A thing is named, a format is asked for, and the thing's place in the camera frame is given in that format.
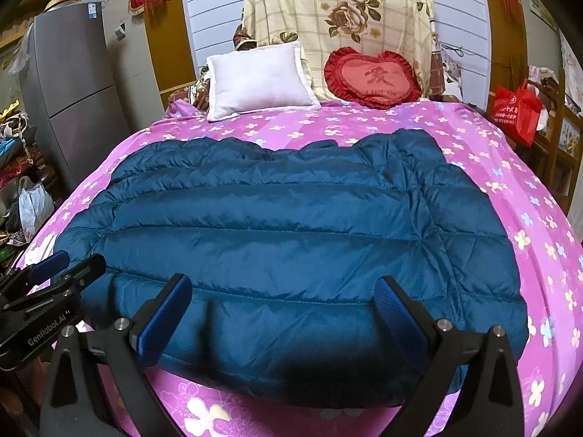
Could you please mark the white plastic bag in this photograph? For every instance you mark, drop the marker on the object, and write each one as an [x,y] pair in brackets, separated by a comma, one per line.
[34,205]

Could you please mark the small grey wall switch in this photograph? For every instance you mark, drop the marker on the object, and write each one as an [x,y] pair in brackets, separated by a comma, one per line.
[120,30]

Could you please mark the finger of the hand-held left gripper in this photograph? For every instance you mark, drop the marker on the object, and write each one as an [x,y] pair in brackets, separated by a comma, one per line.
[77,277]
[48,264]

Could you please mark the red shopping bag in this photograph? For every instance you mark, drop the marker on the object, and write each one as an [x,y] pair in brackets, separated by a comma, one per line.
[514,114]

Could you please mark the pink floral bed sheet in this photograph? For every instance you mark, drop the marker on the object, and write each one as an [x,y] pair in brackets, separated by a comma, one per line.
[524,191]

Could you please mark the teal quilted down jacket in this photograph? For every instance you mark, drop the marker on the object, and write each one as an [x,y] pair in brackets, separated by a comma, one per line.
[273,236]

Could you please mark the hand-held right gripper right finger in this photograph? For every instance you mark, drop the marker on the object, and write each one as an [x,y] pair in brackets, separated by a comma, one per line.
[396,309]

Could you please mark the cream rose-print quilt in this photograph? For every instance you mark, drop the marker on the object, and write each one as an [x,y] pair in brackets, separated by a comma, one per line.
[319,0]

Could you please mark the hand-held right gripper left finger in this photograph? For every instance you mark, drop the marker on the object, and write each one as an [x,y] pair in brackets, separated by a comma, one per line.
[164,314]

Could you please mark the straw hat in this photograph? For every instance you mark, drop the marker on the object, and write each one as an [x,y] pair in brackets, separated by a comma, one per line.
[57,3]

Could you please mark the pile of assorted clothes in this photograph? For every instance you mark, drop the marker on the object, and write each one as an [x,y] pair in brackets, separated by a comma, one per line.
[13,145]

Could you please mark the grey refrigerator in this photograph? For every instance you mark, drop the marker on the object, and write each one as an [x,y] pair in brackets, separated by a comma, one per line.
[73,77]

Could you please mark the small white cloth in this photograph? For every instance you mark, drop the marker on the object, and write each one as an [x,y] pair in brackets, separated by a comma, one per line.
[45,243]

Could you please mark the red heart-shaped cushion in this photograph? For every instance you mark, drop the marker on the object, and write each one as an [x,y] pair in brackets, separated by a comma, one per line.
[373,77]

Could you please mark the white square pillow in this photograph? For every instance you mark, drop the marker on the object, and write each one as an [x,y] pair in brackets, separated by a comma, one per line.
[259,77]

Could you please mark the wooden chair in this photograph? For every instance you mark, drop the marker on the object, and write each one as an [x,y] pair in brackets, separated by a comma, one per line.
[558,145]

